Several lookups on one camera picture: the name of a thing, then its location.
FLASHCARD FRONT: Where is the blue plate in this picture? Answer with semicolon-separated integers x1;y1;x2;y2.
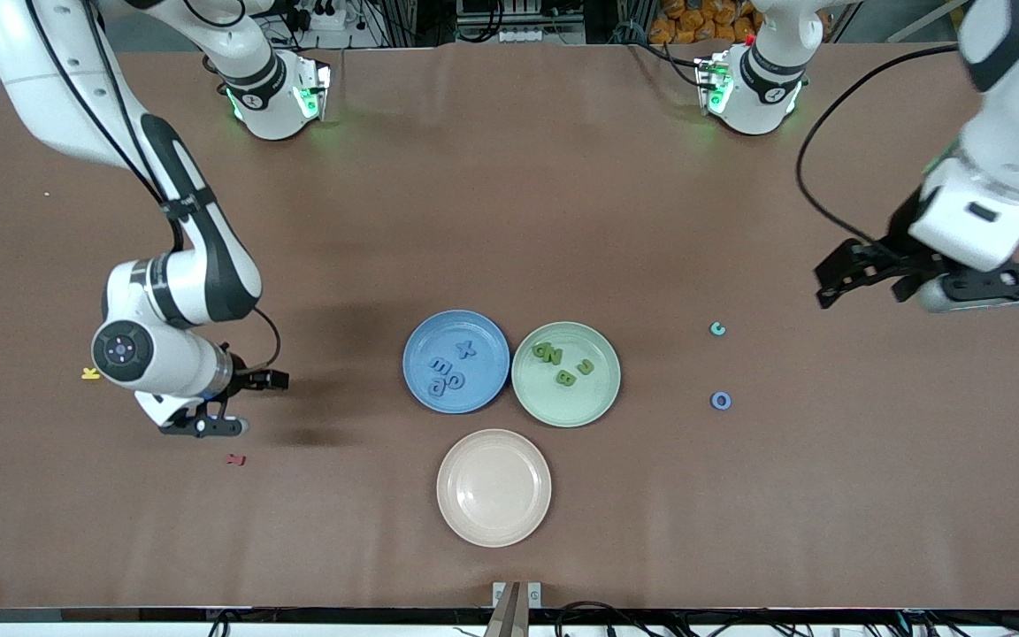
402;309;511;414

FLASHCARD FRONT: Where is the beige plate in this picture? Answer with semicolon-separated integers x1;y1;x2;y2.
436;428;553;548

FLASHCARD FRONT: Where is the pile of orange objects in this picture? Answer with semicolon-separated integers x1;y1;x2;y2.
649;0;762;45

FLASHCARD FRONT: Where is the light green plate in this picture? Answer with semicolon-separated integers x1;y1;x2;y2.
511;321;622;428

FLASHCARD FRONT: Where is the tan wedge-shaped beam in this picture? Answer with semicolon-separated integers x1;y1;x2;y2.
485;582;530;637

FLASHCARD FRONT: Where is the white power strip with plugs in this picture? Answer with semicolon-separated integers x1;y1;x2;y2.
284;0;349;33

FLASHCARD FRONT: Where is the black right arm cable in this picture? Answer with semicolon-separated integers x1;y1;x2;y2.
27;0;282;372

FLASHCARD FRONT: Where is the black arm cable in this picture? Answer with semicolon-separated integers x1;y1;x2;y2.
27;0;282;372
795;42;962;249

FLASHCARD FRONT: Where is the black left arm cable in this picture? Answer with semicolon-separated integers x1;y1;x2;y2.
795;42;962;249

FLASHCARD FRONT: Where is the grey metal bracket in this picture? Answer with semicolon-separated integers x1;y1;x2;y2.
493;581;543;610

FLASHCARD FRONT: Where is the black cable bundle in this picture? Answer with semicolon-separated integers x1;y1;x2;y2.
554;602;1019;637

